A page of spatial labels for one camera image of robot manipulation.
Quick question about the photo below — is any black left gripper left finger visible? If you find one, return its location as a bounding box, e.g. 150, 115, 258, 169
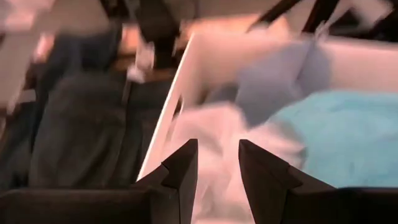
0, 139, 199, 224

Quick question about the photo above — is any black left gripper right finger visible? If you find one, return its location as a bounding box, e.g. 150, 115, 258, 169
238, 139, 398, 224

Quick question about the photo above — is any teal garment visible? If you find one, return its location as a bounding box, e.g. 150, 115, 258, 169
270, 90, 398, 189

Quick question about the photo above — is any dark navy garment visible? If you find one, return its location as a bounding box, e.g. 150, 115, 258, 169
27, 27, 175, 188

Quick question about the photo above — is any white garment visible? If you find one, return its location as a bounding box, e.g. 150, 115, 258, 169
164, 104, 307, 224

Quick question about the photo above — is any blue-grey garment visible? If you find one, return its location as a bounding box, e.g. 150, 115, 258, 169
235, 39, 331, 126

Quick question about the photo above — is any white woven plastic basket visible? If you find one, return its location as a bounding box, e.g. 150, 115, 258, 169
136, 29, 398, 187

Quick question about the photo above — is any black table frame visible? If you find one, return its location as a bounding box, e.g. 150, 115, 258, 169
248, 0, 343, 34

